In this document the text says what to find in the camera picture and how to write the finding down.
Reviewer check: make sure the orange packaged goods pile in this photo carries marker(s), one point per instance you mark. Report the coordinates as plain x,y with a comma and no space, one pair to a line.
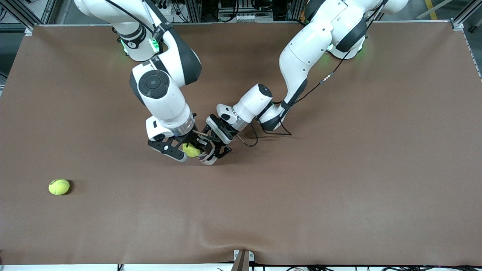
302,15

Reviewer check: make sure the yellow Monte Carlo tennis ball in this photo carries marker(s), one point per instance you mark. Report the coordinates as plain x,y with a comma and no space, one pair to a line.
59,186

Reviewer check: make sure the clear tennis ball can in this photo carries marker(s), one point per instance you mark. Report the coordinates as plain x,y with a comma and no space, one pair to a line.
209,160

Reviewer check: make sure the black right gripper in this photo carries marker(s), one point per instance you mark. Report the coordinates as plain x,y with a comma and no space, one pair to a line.
195,139

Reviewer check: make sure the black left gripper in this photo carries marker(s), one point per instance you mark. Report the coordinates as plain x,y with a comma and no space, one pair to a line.
219,132

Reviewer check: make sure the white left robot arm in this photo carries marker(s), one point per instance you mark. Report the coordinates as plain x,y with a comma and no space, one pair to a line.
308,52

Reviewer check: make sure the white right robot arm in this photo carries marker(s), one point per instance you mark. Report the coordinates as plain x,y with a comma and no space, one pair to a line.
165,98

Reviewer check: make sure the brown table mat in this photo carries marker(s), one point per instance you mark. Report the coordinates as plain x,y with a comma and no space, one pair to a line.
241,207

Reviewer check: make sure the yellow Wilson tennis ball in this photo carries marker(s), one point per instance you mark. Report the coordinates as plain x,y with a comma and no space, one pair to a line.
191,150

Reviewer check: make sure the white terminal block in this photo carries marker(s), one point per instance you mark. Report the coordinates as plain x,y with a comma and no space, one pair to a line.
244,17

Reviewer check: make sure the white power strip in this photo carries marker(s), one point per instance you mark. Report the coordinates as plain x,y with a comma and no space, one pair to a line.
176,13

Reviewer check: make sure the metal table edge bracket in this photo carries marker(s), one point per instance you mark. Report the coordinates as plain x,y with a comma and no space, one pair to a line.
243,261

